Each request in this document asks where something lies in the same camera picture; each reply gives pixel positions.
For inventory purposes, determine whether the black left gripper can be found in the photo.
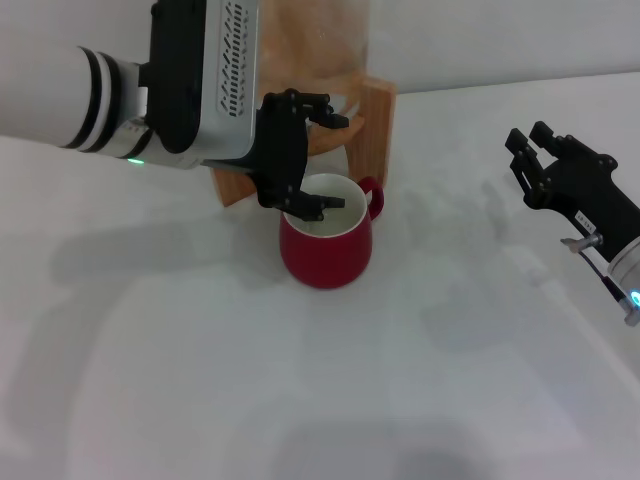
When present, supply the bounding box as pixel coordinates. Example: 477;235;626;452
202;89;350;223

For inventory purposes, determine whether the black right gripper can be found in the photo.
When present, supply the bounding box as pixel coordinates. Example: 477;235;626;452
504;121;640;264

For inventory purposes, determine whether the red ceramic cup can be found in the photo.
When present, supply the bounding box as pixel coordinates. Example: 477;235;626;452
278;173;386;290

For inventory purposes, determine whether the wooden dispenser stand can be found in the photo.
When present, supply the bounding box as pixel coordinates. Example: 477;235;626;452
212;76;399;209

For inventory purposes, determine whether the glass drink dispenser jar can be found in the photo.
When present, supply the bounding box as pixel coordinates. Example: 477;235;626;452
257;0;374;157

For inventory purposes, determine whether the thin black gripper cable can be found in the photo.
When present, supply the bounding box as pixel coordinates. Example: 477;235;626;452
579;248;640;327

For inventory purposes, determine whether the silver black left camera box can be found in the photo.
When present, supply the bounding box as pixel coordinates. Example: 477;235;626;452
138;0;261;170

